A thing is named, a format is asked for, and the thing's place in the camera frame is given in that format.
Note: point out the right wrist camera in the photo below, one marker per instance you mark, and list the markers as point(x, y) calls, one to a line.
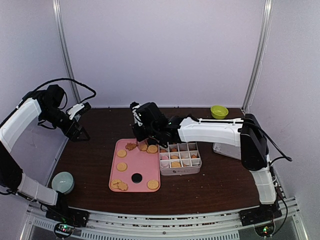
point(134, 107)

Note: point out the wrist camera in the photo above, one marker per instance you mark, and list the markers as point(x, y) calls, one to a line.
point(78, 109)
point(134, 107)

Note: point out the black sandwich cookie lower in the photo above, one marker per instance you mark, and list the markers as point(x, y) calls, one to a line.
point(136, 178)

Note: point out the brown leaf shaped cookie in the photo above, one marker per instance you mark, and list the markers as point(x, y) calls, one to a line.
point(130, 146)

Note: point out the left frame post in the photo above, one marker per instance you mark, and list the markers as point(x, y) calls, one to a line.
point(56, 4)

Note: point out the frame post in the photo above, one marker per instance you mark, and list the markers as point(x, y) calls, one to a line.
point(56, 4)
point(261, 47)

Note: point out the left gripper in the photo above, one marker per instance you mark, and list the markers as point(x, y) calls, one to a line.
point(72, 136)

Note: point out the round cookie red mark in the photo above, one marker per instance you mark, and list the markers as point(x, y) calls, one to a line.
point(115, 183)

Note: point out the green plastic bowl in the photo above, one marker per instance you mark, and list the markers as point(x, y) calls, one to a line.
point(219, 112)

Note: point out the pink round cookie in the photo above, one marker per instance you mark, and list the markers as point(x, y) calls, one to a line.
point(165, 157)

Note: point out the white divided cookie tin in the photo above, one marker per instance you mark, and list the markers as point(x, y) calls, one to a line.
point(186, 153)

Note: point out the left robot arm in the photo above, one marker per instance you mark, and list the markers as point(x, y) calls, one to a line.
point(29, 140)

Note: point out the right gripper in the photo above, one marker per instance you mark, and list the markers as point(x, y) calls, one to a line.
point(140, 136)

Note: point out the right frame post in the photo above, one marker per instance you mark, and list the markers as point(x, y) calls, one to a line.
point(261, 47)

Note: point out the metal serving tongs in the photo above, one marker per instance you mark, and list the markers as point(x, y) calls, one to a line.
point(138, 144)

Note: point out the large round tan cookie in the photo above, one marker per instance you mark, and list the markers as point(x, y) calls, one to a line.
point(176, 164)

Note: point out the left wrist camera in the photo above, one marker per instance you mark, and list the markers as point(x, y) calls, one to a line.
point(78, 109)

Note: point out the pink plastic tray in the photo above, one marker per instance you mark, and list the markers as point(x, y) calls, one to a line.
point(125, 163)

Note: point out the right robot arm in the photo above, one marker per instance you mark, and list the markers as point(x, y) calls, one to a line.
point(238, 134)

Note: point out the round tan cookie bottom right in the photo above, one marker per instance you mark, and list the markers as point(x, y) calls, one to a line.
point(153, 184)

